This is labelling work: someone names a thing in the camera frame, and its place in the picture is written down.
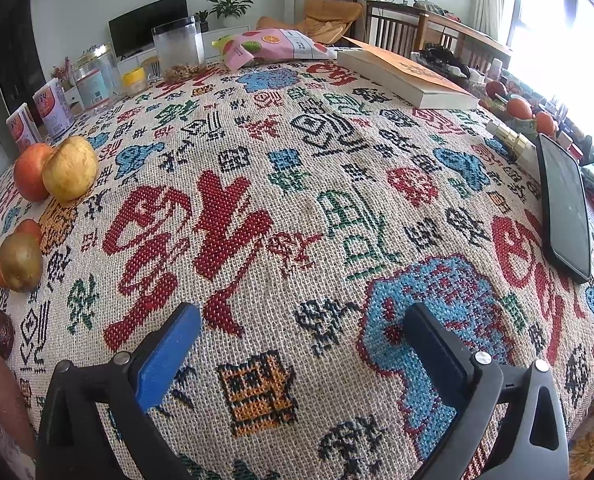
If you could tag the dark passion fruit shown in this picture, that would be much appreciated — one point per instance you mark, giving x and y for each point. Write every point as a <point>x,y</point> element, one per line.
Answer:
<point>1,332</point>

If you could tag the small potted plant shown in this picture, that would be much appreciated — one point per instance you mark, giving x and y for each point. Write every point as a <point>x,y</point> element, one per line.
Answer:
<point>202,19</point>

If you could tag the brown kiwi fruit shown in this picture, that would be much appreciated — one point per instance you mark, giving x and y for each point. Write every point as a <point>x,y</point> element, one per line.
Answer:
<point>21,262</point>

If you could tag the black television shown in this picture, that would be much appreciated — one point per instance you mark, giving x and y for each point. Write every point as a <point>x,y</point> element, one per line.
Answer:
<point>147,22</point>

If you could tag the red apple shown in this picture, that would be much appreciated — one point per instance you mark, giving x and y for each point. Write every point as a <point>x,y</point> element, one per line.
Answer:
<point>29,172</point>

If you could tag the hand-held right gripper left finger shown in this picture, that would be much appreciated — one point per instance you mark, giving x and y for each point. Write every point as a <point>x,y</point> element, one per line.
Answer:
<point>169,357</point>

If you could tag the wooden bench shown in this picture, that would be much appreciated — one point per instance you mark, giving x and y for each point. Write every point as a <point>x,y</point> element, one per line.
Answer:
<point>427,27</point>

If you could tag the clear plastic container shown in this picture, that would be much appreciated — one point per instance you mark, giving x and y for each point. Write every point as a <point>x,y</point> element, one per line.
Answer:
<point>177,47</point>

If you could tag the pink snack bag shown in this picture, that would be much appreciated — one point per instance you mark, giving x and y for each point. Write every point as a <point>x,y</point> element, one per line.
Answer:
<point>277,42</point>

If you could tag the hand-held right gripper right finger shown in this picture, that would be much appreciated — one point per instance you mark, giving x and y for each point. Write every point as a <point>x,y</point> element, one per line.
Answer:
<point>439,360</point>

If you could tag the black object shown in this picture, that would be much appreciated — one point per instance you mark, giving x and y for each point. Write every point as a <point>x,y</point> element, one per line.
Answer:
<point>437,55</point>

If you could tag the large potted plant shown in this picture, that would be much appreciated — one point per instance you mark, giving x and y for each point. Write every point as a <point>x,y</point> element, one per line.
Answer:
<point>229,7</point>

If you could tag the gold tube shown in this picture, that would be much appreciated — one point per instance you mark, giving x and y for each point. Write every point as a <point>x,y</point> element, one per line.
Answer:
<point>514,142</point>

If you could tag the yellow pear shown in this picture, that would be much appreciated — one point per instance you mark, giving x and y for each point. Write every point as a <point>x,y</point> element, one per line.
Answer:
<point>72,170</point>

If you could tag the glass jar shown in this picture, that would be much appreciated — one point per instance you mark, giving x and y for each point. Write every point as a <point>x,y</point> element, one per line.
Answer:
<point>97,80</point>

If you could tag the purple red tin can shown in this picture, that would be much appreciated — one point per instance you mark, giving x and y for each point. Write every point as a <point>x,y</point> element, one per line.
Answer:
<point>22,127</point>
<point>54,105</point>

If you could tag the red-orange fruit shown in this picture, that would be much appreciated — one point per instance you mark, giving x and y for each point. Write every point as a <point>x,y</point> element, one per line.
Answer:
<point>544,122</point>
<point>519,108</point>
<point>496,89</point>

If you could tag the orange beanbag chair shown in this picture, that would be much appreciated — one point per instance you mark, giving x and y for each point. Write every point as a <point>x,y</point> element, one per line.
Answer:
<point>327,17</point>

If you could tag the sweet potato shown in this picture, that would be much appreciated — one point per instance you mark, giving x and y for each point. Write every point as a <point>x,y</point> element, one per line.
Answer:
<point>2,400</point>

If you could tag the small yellow lid jar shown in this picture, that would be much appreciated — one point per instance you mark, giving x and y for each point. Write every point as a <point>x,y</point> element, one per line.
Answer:
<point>133,81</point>

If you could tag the black smartphone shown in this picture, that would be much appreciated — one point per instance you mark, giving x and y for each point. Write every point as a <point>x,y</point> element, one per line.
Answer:
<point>564,210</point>

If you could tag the red flower bunch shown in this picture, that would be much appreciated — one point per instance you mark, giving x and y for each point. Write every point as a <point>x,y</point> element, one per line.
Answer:
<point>63,67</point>

